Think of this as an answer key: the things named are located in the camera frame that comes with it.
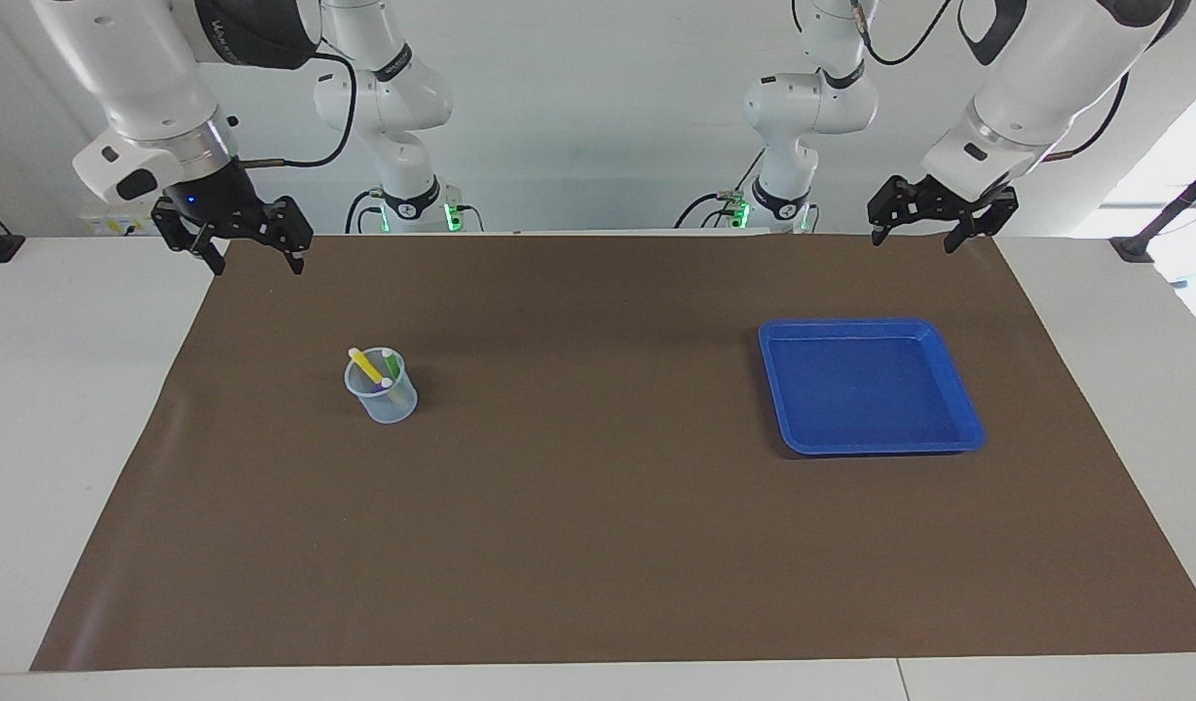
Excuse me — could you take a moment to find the white wall socket box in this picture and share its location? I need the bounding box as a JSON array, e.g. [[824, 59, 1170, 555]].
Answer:
[[80, 200, 170, 238]]

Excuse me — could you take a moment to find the brown table mat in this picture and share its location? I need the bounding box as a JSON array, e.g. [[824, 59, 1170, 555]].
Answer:
[[30, 234, 1196, 673]]

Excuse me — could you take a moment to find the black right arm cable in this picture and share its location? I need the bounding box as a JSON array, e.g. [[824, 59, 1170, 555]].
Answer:
[[243, 54, 357, 169]]

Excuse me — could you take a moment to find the blue plastic tray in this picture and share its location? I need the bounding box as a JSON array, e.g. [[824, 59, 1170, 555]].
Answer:
[[759, 318, 986, 457]]

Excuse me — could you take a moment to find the black pole stand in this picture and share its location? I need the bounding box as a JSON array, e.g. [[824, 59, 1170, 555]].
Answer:
[[1109, 159, 1196, 264]]

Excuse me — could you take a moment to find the translucent plastic cup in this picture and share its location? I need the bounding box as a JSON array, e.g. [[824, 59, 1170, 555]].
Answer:
[[344, 348, 419, 424]]

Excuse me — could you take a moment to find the yellow pen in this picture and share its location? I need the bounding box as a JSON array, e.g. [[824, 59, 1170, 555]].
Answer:
[[348, 347, 392, 389]]

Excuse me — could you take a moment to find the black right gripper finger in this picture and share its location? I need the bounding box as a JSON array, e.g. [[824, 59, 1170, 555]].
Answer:
[[268, 196, 316, 277], [193, 228, 228, 277]]

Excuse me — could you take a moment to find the black base cable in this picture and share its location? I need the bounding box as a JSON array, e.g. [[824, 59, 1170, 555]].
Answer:
[[344, 188, 387, 235], [674, 146, 766, 230]]

